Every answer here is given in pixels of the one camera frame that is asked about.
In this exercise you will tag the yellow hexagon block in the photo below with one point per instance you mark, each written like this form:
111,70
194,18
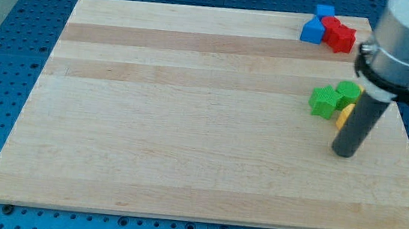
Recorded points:
344,115

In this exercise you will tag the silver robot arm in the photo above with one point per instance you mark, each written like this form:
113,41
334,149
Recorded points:
383,62

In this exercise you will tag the green circle block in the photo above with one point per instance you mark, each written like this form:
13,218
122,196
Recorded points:
349,91

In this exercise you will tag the red circle block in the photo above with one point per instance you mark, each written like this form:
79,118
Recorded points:
329,23

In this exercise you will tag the wooden board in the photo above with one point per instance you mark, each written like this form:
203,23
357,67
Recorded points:
198,114

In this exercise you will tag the green star block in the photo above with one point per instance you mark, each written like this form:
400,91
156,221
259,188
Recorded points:
324,101

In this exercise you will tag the blue pentagon block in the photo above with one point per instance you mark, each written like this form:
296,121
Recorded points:
313,31

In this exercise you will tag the blue cube block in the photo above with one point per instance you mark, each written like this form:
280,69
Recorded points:
323,10

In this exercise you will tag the red star block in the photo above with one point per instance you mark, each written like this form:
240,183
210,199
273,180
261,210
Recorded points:
341,39

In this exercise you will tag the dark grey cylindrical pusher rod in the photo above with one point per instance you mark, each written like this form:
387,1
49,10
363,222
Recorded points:
359,124

